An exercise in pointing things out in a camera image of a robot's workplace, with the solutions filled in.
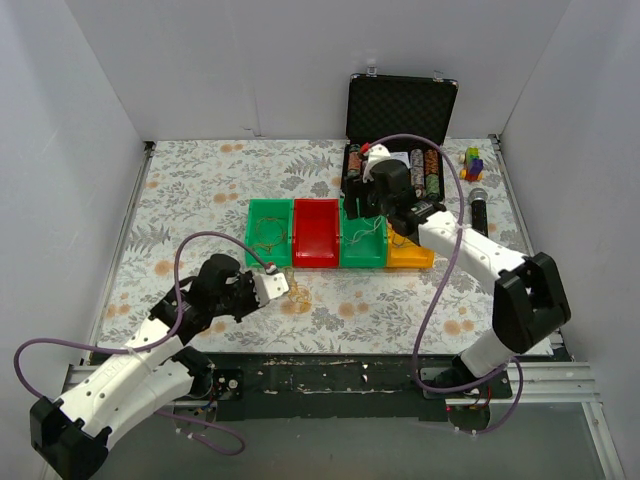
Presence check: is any black microphone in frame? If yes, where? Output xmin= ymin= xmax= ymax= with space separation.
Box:
xmin=469 ymin=188 xmax=489 ymax=237

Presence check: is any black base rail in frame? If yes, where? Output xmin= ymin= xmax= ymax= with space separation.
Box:
xmin=184 ymin=352 xmax=501 ymax=424

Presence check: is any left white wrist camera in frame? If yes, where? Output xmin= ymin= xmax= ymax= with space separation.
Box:
xmin=253 ymin=263 xmax=290 ymax=308

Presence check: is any yellow plastic bin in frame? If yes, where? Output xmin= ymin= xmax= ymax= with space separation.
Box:
xmin=386 ymin=226 xmax=435 ymax=269

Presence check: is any yellow cable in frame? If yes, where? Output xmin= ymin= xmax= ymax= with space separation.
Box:
xmin=284 ymin=267 xmax=314 ymax=314

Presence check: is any green plastic bin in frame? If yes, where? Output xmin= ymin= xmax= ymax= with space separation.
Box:
xmin=339 ymin=201 xmax=387 ymax=269
xmin=245 ymin=199 xmax=294 ymax=268

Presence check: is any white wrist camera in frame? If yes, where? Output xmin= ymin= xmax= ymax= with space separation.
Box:
xmin=253 ymin=263 xmax=290 ymax=308
xmin=362 ymin=144 xmax=393 ymax=183

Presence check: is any orange cable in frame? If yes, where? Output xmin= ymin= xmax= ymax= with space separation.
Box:
xmin=252 ymin=215 xmax=291 ymax=254

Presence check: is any left green plastic bin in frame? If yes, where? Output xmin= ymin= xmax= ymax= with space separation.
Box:
xmin=245 ymin=199 xmax=294 ymax=268

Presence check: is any white cable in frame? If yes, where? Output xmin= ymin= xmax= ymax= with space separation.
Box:
xmin=347 ymin=217 xmax=384 ymax=249

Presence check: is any right green plastic bin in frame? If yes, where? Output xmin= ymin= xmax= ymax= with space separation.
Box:
xmin=339 ymin=201 xmax=387 ymax=269

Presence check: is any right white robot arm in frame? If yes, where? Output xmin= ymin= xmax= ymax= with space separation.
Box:
xmin=363 ymin=154 xmax=571 ymax=398

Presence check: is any red plastic bin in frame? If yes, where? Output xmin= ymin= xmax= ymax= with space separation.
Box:
xmin=293 ymin=199 xmax=340 ymax=268

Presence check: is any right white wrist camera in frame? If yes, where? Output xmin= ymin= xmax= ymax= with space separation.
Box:
xmin=362 ymin=144 xmax=393 ymax=183

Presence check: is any colourful toy block car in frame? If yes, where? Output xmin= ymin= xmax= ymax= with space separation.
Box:
xmin=459 ymin=147 xmax=484 ymax=182

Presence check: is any black poker chip case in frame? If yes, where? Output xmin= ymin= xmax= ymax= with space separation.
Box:
xmin=341 ymin=73 xmax=459 ymax=198

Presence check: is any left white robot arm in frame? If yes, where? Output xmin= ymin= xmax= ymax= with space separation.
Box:
xmin=30 ymin=254 xmax=271 ymax=479

